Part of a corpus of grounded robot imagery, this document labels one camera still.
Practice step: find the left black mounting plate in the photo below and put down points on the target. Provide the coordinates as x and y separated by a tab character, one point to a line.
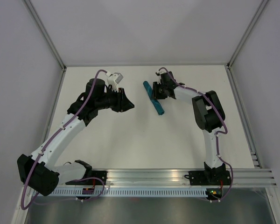
95	177

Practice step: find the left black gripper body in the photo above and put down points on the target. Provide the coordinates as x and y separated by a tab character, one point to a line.
110	100

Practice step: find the black mounting plate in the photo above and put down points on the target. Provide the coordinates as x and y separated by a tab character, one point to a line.
95	177
200	178

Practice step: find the right aluminium frame post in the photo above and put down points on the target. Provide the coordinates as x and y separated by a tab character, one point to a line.
257	15

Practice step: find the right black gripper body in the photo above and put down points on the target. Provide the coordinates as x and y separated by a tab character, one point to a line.
161	85

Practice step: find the left aluminium frame post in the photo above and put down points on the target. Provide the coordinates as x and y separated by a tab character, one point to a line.
36	18

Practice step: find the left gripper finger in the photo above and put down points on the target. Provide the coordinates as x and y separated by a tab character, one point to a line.
120	100
126	103

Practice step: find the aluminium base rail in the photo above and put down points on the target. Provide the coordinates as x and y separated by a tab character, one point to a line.
242	177

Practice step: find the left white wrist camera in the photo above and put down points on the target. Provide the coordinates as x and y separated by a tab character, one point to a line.
113	80

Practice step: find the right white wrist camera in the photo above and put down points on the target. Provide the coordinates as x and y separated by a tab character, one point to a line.
158	73

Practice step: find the white slotted cable duct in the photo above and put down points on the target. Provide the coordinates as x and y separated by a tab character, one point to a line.
129	192

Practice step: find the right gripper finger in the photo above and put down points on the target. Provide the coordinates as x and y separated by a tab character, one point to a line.
161	93
155	90

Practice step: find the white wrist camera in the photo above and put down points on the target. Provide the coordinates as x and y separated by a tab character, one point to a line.
113	80
158	73

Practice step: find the teal cloth napkin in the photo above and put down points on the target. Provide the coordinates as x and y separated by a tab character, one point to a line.
155	102

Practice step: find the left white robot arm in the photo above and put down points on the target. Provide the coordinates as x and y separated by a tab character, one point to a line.
39	170

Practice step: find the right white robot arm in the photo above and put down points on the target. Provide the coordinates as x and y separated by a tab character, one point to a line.
209	116

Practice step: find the aluminium frame post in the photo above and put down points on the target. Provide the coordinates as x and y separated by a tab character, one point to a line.
36	18
257	15

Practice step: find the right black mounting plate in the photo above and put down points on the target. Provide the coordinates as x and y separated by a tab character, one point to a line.
200	178

